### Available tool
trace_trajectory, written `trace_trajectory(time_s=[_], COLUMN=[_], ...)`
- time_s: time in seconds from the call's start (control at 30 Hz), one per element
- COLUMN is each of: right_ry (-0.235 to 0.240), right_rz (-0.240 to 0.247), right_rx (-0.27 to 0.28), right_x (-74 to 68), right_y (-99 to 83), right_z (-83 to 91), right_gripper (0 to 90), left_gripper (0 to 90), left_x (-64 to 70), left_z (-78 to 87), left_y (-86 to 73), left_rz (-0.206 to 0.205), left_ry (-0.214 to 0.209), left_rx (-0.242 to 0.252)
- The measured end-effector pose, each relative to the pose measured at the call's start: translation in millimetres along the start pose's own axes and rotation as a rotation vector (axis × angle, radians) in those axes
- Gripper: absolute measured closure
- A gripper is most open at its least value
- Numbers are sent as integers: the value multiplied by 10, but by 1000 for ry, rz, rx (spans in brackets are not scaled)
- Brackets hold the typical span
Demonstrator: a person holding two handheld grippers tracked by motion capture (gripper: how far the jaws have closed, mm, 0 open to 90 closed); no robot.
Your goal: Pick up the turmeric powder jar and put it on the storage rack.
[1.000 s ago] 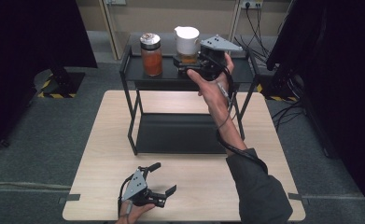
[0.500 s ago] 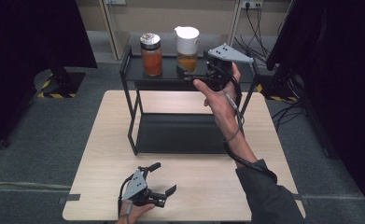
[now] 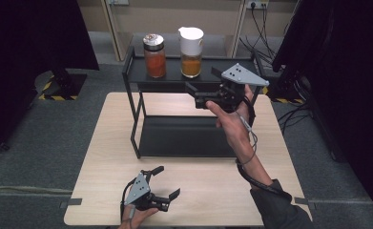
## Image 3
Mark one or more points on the person's right hand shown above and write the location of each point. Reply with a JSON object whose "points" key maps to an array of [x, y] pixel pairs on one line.
{"points": [[235, 130]]}

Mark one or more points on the white power strip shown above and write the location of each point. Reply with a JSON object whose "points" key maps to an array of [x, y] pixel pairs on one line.
{"points": [[256, 4]]}

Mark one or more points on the person's left hand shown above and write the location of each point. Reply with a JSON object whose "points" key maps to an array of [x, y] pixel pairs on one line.
{"points": [[136, 218]]}

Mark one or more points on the black metal two-tier rack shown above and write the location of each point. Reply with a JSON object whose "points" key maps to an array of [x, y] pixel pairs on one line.
{"points": [[181, 136]]}

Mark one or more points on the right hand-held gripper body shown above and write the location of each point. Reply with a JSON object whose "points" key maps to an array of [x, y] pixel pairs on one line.
{"points": [[241, 76]]}

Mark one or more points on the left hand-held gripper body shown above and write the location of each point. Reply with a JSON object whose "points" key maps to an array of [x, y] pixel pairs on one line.
{"points": [[138, 191]]}

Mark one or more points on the glass jar with metal lid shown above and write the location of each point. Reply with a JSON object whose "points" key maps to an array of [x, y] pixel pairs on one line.
{"points": [[155, 60]]}

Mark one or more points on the glass bottle with white cap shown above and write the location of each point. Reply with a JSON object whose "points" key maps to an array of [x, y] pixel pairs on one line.
{"points": [[191, 47]]}

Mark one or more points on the black stand base striped tape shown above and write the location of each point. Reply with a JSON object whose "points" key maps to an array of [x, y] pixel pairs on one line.
{"points": [[285, 95], [63, 86]]}

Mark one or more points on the grey floor tape strip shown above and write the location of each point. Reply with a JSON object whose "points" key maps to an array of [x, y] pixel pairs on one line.
{"points": [[71, 202], [305, 203]]}

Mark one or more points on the black curtain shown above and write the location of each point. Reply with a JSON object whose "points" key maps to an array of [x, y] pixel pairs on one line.
{"points": [[31, 47], [349, 79]]}

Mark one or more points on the white shelf frame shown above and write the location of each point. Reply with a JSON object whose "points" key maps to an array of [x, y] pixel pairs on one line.
{"points": [[171, 19]]}

